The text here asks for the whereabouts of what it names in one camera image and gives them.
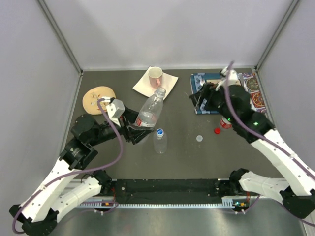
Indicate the white bottle cap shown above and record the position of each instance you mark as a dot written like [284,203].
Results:
[199,138]

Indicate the clear bottle with red label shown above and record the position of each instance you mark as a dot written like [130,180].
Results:
[225,124]

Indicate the blue patterned placemat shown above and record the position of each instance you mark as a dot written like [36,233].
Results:
[197,83]

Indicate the beige oval painted plate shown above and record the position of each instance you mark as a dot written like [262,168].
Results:
[91,97]

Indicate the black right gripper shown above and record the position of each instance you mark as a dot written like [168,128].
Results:
[207,91]

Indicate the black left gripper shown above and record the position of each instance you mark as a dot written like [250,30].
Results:
[136,134]

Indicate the pink ceramic mug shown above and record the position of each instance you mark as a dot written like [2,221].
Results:
[155,76]

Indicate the red bottle cap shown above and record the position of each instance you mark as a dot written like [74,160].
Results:
[217,130]

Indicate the clear bottle with blue cap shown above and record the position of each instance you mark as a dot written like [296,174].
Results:
[160,141]

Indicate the clear bottle with white cap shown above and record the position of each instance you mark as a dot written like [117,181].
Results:
[151,110]

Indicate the metal frame post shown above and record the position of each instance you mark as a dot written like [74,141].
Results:
[289,12]
[59,35]

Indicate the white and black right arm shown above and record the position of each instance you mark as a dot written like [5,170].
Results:
[296,189]

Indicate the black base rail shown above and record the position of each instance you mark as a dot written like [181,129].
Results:
[173,191]

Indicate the left metal frame post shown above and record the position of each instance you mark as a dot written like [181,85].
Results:
[59,35]

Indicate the grey slotted cable duct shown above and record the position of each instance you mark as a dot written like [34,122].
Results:
[224,203]

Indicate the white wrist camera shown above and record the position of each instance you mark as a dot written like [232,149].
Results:
[227,76]
[115,110]

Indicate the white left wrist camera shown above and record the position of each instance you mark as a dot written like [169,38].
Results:
[115,110]

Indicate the white square plate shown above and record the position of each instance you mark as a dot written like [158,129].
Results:
[143,85]

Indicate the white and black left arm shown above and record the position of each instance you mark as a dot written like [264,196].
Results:
[71,182]

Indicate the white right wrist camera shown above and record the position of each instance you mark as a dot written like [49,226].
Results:
[227,76]

